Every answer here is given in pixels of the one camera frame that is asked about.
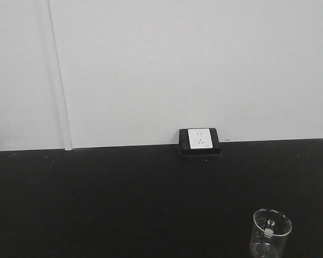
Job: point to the clear glass beaker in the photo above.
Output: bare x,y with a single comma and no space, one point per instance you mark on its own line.
269,233

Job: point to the white wall power socket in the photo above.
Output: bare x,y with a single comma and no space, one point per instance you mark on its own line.
200,138

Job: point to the black socket housing box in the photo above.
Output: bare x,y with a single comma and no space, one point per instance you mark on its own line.
184,146

